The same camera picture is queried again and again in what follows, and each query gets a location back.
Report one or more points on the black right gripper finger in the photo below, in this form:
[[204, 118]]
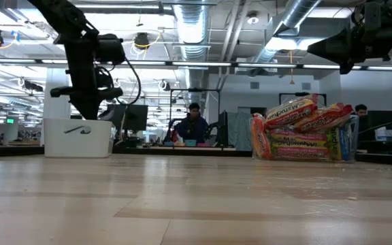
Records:
[[339, 41], [339, 54]]

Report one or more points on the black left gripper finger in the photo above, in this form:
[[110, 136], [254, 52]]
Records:
[[82, 109], [92, 109]]

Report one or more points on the orange ramen packet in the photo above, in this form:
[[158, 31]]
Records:
[[260, 136]]

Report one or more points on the white plastic bin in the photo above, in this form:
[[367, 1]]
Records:
[[80, 143]]

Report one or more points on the black monitor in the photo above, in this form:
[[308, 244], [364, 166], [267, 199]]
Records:
[[131, 117], [383, 119]]

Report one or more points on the person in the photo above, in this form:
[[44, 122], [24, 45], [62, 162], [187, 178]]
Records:
[[192, 127], [362, 110]]

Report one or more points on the green exit sign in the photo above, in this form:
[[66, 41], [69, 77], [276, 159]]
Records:
[[10, 120]]

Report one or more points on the long ceiling light strip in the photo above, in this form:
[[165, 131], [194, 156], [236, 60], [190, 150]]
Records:
[[199, 63]]

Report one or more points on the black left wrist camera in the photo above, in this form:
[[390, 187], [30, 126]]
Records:
[[111, 49]]

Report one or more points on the silver ventilation duct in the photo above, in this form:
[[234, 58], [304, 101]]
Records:
[[294, 13], [192, 27]]

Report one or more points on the black metal gantry frame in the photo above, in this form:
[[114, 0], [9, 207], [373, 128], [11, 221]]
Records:
[[196, 89], [301, 94]]

